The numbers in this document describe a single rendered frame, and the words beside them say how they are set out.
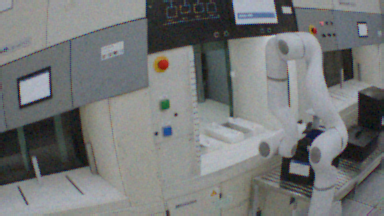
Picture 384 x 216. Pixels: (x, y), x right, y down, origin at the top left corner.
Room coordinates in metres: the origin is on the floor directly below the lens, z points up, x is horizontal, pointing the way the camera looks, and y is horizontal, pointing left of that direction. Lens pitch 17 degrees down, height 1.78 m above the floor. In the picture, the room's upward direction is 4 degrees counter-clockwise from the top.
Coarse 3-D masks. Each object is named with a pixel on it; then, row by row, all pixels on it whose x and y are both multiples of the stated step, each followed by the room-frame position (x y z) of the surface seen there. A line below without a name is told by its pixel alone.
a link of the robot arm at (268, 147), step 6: (276, 132) 1.83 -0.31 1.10; (282, 132) 1.83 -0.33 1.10; (264, 138) 1.79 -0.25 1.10; (270, 138) 1.78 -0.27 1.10; (276, 138) 1.79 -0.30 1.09; (282, 138) 1.78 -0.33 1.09; (264, 144) 1.78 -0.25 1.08; (270, 144) 1.76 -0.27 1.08; (276, 144) 1.77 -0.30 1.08; (258, 150) 1.80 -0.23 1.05; (264, 150) 1.78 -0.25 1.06; (270, 150) 1.75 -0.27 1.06; (276, 150) 1.77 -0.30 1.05; (264, 156) 1.78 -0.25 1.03; (270, 156) 1.76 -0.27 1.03
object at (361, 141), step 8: (352, 128) 2.34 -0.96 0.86; (360, 128) 2.23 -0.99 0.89; (352, 136) 2.20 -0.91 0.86; (360, 136) 2.18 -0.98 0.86; (368, 136) 2.15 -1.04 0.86; (376, 136) 2.14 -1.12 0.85; (352, 144) 2.10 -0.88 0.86; (360, 144) 2.06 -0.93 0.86; (368, 144) 2.06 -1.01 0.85; (376, 144) 2.16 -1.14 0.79; (344, 152) 2.15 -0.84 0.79; (352, 152) 2.09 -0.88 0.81; (360, 152) 2.03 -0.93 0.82; (368, 152) 2.07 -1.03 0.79; (352, 160) 2.08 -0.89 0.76; (360, 160) 2.02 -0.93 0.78
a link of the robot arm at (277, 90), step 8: (272, 80) 1.78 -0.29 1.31; (280, 80) 1.77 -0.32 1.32; (272, 88) 1.78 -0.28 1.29; (280, 88) 1.77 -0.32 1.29; (272, 96) 1.78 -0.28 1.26; (280, 96) 1.77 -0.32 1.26; (272, 104) 1.78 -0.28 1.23; (280, 104) 1.77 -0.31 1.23; (272, 112) 1.79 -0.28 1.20; (280, 112) 1.76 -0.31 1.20; (288, 112) 1.77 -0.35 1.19; (280, 120) 1.75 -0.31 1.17; (288, 120) 1.75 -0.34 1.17; (288, 128) 1.73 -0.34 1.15; (296, 128) 1.75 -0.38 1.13; (288, 136) 1.72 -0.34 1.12; (296, 136) 1.74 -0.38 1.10; (280, 144) 1.76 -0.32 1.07; (288, 144) 1.72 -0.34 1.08; (296, 144) 1.75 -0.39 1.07; (280, 152) 1.76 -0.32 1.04; (288, 152) 1.73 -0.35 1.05
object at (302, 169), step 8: (296, 152) 2.00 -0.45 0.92; (304, 152) 1.96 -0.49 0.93; (288, 160) 2.04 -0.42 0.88; (296, 160) 2.00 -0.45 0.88; (304, 160) 1.96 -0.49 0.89; (336, 160) 2.03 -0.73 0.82; (288, 168) 2.04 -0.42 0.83; (296, 168) 1.99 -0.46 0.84; (304, 168) 1.95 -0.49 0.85; (312, 168) 1.91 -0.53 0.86; (280, 176) 2.07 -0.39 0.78; (288, 176) 2.03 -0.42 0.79; (296, 176) 1.99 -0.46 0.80; (304, 176) 1.95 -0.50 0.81; (312, 176) 1.90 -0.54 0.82; (304, 184) 1.94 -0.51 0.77; (312, 184) 1.90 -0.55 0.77
